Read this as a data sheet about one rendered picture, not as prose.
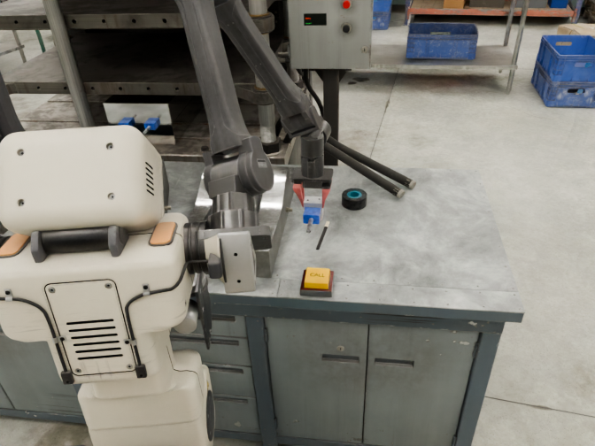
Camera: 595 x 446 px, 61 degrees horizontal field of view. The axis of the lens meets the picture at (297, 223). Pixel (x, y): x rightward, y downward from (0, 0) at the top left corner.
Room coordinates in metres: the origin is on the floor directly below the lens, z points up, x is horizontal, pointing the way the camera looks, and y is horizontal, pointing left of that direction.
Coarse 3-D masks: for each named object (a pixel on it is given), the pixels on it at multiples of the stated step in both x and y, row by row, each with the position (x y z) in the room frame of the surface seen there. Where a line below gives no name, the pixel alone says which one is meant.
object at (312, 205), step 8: (304, 200) 1.14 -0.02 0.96; (312, 200) 1.14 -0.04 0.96; (320, 200) 1.14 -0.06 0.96; (304, 208) 1.13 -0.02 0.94; (312, 208) 1.12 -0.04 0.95; (320, 208) 1.12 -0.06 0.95; (304, 216) 1.09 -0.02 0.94; (312, 216) 1.09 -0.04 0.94; (320, 216) 1.10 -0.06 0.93; (312, 224) 1.06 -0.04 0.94
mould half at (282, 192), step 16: (288, 176) 1.35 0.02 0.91; (272, 192) 1.28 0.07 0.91; (288, 192) 1.34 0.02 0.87; (208, 208) 1.24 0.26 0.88; (272, 208) 1.22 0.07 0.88; (272, 224) 1.14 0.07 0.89; (272, 240) 1.07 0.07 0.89; (256, 256) 1.02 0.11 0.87; (272, 256) 1.05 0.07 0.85; (256, 272) 1.02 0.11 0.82; (272, 272) 1.03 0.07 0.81
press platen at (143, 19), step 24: (24, 0) 2.27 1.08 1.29; (72, 0) 2.22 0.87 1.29; (96, 0) 2.19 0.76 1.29; (120, 0) 2.17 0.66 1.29; (144, 0) 2.14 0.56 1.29; (168, 0) 2.12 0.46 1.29; (0, 24) 2.00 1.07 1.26; (24, 24) 1.98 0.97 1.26; (48, 24) 1.97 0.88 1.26; (72, 24) 1.95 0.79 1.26; (96, 24) 1.94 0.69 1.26; (120, 24) 1.92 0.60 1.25; (144, 24) 1.91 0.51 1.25; (168, 24) 1.89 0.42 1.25; (264, 24) 1.75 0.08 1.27
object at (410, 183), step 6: (348, 150) 1.59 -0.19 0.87; (354, 150) 1.59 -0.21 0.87; (354, 156) 1.57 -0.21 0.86; (360, 156) 1.56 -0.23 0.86; (366, 156) 1.57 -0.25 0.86; (360, 162) 1.55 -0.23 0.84; (366, 162) 1.54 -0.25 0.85; (372, 162) 1.53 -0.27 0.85; (378, 162) 1.53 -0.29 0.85; (372, 168) 1.52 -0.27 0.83; (378, 168) 1.51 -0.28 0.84; (384, 168) 1.50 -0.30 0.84; (384, 174) 1.49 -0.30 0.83; (390, 174) 1.47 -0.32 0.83; (396, 174) 1.47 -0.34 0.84; (402, 174) 1.47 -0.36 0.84; (396, 180) 1.46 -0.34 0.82; (402, 180) 1.45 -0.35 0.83; (408, 180) 1.44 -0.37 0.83; (408, 186) 1.43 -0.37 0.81; (414, 186) 1.44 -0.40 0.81
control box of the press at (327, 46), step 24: (288, 0) 1.88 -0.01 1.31; (312, 0) 1.87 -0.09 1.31; (336, 0) 1.86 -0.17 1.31; (360, 0) 1.84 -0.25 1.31; (288, 24) 1.90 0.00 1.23; (312, 24) 1.87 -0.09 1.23; (336, 24) 1.86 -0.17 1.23; (360, 24) 1.84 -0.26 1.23; (288, 48) 1.89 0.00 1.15; (312, 48) 1.87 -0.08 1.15; (336, 48) 1.86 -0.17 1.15; (360, 48) 1.84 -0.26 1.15; (336, 72) 1.91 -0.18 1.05; (336, 96) 1.91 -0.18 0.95; (336, 120) 1.91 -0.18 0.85
